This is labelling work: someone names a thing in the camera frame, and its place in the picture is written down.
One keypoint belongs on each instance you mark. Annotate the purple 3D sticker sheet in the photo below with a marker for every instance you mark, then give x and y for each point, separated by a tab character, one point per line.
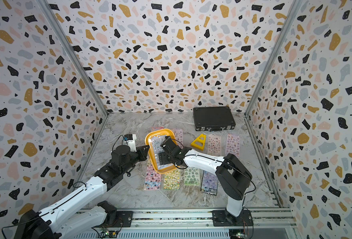
178	136

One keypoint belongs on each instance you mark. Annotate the left aluminium corner post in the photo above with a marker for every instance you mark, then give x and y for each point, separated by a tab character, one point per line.
50	16

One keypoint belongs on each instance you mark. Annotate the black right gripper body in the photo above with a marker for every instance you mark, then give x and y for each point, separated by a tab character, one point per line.
165	159

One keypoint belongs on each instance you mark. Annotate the green frog sticker sheet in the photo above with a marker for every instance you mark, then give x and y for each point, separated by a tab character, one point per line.
192	176

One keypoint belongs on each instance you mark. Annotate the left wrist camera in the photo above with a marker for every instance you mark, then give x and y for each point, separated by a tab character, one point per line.
130	141

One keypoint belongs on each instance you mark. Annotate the lilac character sticker sheet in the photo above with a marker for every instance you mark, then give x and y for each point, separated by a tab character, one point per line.
233	145

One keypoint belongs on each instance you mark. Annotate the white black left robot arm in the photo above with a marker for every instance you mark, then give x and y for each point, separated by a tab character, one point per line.
59	220

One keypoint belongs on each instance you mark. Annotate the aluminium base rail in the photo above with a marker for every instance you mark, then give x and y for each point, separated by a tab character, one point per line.
196	223

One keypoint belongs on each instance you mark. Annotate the pink bear sticker sheet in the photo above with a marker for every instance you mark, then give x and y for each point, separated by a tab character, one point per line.
214	145

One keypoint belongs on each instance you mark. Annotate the yellow triangular plastic block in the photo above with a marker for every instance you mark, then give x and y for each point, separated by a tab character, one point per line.
199	142

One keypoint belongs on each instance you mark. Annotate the clear grey sticker sheet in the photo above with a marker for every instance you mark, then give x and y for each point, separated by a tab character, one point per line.
156	142

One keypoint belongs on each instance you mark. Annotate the pink yellow cat sticker sheet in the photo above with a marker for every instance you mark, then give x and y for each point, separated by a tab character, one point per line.
152	178

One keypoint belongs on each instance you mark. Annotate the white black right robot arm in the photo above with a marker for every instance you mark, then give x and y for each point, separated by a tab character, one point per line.
233	176

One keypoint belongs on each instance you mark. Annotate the red blue cat sticker sheet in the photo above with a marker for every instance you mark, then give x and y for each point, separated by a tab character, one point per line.
157	128

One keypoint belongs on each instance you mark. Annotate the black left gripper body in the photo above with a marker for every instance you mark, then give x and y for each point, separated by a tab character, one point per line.
133	158

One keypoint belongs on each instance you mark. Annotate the right aluminium corner post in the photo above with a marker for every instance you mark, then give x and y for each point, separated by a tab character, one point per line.
277	47

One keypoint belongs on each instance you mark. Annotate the black hard case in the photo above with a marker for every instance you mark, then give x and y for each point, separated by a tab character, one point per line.
213	119

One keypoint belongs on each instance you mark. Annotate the aluminium corner post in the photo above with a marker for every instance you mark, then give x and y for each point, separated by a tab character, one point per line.
277	47
50	16

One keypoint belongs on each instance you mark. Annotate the purple bonbon sticker sheet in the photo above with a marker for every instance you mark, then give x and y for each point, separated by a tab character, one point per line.
209	183

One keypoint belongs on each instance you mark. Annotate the yellow plastic storage box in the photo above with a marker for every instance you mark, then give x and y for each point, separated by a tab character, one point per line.
161	169

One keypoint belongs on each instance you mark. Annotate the green animal sticker sheet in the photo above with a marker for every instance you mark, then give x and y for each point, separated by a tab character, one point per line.
172	180

